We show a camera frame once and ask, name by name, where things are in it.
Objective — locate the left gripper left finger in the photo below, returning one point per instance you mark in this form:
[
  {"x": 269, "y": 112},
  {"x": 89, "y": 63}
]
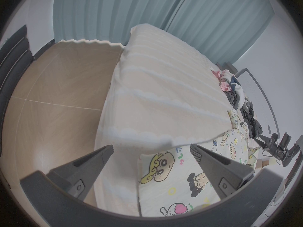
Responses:
[{"x": 87, "y": 174}]

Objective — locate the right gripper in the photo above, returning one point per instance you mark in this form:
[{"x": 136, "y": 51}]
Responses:
[{"x": 272, "y": 143}]

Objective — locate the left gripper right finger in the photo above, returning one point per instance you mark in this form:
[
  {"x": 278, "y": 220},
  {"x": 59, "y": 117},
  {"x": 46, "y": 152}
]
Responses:
[{"x": 217, "y": 171}]

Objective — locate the white printed pyjama top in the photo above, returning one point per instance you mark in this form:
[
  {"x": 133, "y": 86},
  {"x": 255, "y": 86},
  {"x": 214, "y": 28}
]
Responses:
[{"x": 170, "y": 185}]

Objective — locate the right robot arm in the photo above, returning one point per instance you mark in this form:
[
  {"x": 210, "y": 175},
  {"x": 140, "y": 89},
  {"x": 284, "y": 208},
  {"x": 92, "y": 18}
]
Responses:
[{"x": 287, "y": 150}]

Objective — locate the pile of clothes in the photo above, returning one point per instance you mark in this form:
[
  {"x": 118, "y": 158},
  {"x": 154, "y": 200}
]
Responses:
[{"x": 233, "y": 91}]

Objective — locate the bed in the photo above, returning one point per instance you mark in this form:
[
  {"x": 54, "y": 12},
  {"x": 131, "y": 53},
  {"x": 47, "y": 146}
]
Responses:
[{"x": 153, "y": 79}]

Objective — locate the black garment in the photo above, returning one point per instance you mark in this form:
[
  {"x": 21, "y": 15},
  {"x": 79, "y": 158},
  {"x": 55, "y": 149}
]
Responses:
[{"x": 253, "y": 124}]

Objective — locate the grey bedside table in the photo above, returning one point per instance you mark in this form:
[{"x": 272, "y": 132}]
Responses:
[{"x": 227, "y": 67}]

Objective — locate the black chest of drawers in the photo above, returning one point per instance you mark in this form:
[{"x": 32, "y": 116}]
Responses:
[{"x": 14, "y": 55}]

